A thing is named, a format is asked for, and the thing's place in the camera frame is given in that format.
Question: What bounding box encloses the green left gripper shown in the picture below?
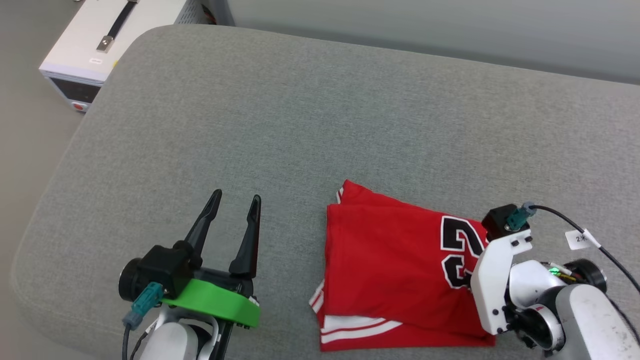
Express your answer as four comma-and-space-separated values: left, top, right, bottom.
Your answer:
160, 188, 262, 329

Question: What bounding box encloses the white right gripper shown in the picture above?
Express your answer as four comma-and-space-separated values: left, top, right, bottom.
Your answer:
470, 230, 534, 336

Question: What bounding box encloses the red basketball jersey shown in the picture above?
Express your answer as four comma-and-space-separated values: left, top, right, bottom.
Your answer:
308, 178, 497, 352

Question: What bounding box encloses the grey fabric sofa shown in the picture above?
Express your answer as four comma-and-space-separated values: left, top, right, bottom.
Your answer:
10, 24, 640, 360

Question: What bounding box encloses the white bench power supply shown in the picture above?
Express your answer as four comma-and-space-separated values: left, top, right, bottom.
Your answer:
38, 0, 209, 114

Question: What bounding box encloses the white partition panel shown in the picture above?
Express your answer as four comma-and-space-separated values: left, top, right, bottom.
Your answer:
220, 0, 640, 87

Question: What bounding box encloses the teal right camera connector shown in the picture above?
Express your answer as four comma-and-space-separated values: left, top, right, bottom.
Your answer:
505, 201, 537, 232

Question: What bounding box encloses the teal camera connector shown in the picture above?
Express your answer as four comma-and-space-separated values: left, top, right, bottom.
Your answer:
505, 201, 537, 232
122, 281, 165, 331

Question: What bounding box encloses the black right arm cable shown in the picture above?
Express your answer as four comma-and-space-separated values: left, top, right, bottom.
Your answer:
529, 204, 640, 297

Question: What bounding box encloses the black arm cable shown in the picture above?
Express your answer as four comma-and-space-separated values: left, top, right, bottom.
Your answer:
121, 325, 151, 360
529, 204, 640, 297

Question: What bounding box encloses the white cable label tag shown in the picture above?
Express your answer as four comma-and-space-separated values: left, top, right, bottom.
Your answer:
564, 228, 601, 251

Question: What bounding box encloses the teal left camera connector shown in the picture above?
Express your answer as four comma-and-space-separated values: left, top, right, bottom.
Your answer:
122, 281, 165, 331

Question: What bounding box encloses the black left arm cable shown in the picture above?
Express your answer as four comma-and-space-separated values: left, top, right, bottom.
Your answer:
121, 325, 151, 360

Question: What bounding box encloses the black strap handle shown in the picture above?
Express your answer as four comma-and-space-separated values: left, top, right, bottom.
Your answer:
96, 0, 139, 54

